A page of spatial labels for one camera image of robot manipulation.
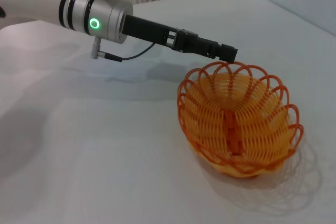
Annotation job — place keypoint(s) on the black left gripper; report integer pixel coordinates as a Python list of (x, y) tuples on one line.
[(152, 31)]

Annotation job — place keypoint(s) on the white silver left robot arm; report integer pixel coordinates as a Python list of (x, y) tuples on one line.
[(39, 6)]

